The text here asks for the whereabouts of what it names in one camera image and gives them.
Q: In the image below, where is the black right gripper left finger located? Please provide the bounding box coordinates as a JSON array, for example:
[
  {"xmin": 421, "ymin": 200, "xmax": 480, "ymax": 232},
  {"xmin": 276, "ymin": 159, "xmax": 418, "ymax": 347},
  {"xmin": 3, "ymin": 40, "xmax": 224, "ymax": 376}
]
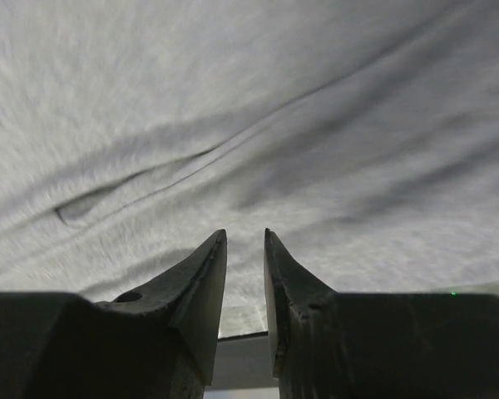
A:
[{"xmin": 94, "ymin": 229, "xmax": 227, "ymax": 385}]

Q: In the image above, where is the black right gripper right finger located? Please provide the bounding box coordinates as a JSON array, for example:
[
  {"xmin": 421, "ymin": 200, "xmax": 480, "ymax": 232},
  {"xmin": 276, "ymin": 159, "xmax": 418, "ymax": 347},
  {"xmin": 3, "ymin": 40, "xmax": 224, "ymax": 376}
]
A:
[{"xmin": 264, "ymin": 229, "xmax": 335, "ymax": 378}]

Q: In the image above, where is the grey t-shirt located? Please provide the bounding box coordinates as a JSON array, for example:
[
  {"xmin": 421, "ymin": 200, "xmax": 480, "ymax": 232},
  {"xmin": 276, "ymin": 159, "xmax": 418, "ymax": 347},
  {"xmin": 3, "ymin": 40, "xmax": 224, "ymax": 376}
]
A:
[{"xmin": 0, "ymin": 1, "xmax": 499, "ymax": 336}]

